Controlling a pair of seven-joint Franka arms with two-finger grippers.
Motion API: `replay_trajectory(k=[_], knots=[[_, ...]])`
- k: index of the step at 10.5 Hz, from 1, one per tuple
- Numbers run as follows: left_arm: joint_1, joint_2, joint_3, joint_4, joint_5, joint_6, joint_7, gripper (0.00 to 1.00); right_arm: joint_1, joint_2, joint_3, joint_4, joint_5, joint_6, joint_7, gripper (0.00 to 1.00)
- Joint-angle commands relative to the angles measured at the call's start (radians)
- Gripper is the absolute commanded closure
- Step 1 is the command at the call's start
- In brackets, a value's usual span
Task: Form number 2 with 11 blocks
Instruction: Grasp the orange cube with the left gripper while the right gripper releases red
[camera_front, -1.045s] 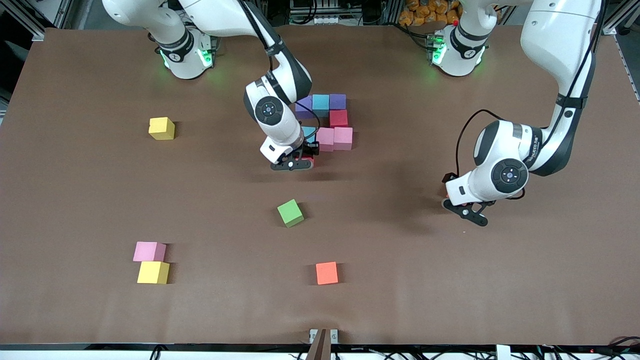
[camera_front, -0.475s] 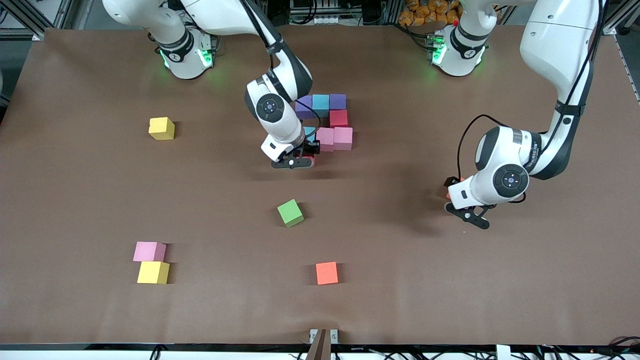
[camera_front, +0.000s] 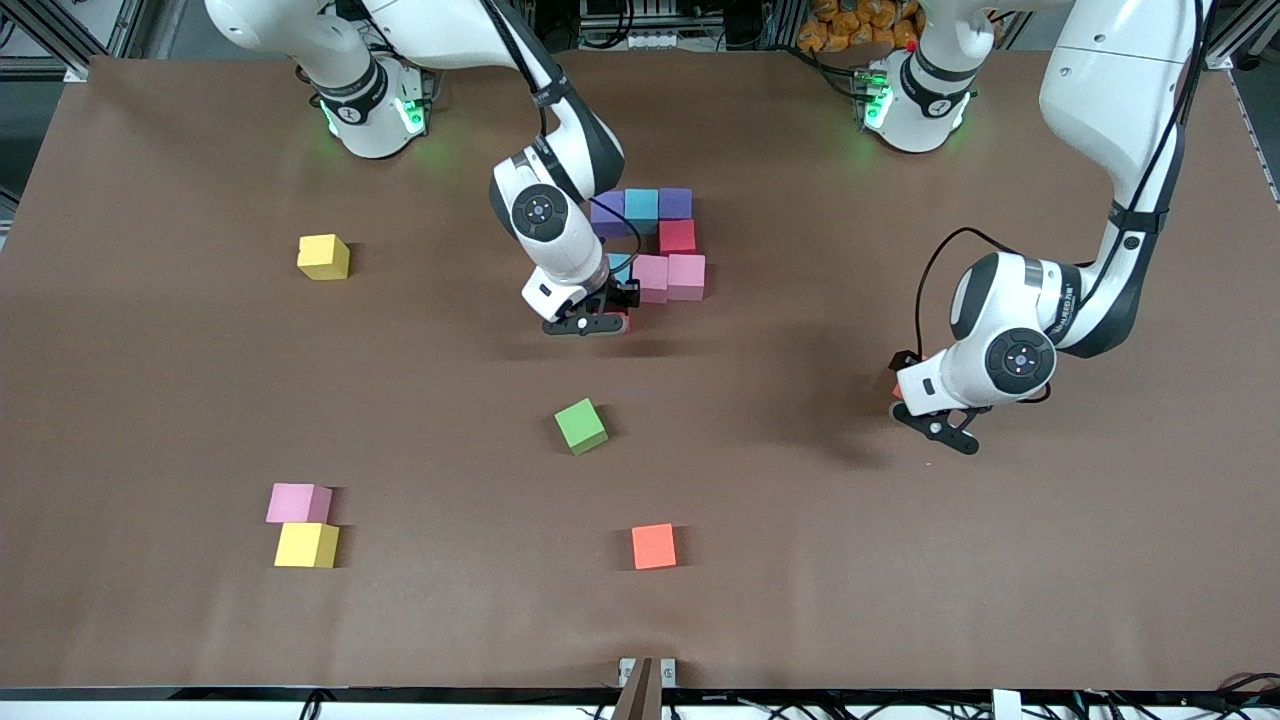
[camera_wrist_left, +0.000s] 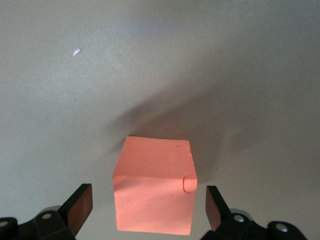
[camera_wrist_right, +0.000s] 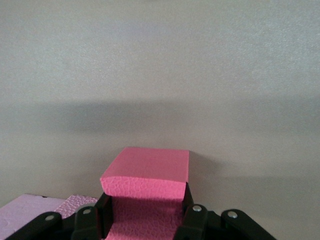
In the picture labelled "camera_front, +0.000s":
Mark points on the blue foam cube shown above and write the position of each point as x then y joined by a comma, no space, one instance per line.
642,205
620,265

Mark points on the red foam cube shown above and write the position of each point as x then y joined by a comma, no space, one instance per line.
622,322
677,237

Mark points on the purple foam cube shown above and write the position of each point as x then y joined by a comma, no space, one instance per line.
610,215
676,203

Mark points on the pink foam cube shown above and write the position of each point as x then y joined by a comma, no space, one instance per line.
686,277
652,280
297,503

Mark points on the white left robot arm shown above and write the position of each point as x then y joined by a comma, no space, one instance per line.
1110,80

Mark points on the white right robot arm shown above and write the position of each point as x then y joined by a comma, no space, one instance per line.
450,30

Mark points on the green foam cube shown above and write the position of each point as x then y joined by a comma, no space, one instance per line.
580,426

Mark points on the yellow foam cube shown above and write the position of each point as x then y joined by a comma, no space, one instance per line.
322,258
305,546

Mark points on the brown table cover sheet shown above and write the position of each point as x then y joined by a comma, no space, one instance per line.
1050,600

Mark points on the white power strip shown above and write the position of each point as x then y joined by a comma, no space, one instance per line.
435,18
640,42

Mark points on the small white block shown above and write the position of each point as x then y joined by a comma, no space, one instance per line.
1007,705

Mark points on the orange plastic bag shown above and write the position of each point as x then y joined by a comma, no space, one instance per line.
850,25

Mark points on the metal mount bracket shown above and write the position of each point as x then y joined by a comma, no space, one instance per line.
626,670

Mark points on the brown mount strut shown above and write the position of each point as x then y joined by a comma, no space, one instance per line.
640,695

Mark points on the aluminium frame profile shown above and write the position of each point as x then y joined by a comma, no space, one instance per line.
50,38
1225,50

